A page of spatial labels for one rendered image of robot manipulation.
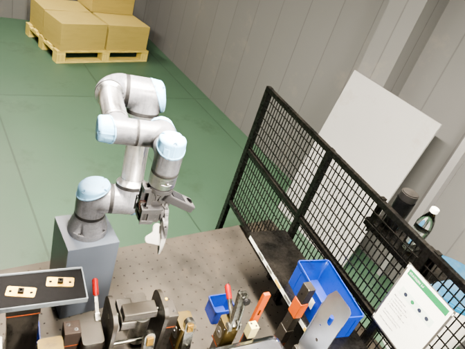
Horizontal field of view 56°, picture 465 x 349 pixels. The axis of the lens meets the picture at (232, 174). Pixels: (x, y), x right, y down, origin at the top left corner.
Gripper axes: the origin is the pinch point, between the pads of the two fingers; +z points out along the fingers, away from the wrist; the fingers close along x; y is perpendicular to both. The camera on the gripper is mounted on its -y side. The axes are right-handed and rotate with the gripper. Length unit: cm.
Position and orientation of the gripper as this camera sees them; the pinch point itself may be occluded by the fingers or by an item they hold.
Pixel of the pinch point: (153, 237)
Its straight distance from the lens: 135.4
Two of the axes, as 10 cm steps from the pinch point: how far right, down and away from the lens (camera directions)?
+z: -2.9, 8.1, 5.1
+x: 3.9, 5.9, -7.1
